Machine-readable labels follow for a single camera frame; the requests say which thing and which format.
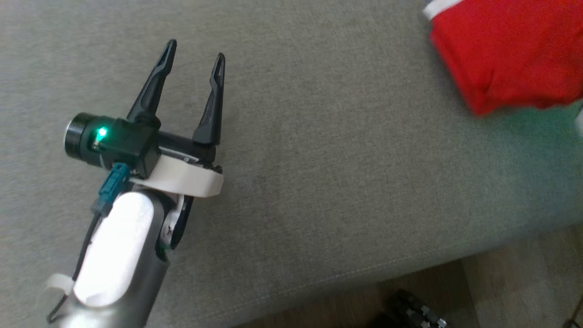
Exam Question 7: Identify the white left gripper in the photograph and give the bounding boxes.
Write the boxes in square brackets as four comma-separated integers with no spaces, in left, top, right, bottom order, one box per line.
[126,39,226,198]

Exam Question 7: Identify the red Bulls 23 jersey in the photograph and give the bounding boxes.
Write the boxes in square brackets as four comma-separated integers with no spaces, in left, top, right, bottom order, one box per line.
[423,0,583,117]

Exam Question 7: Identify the large grey sofa seat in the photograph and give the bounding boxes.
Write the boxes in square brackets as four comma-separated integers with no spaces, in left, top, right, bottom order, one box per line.
[0,0,583,328]

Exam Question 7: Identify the black cable with teal connector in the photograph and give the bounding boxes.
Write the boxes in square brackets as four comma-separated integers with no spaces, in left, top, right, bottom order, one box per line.
[47,163,132,325]

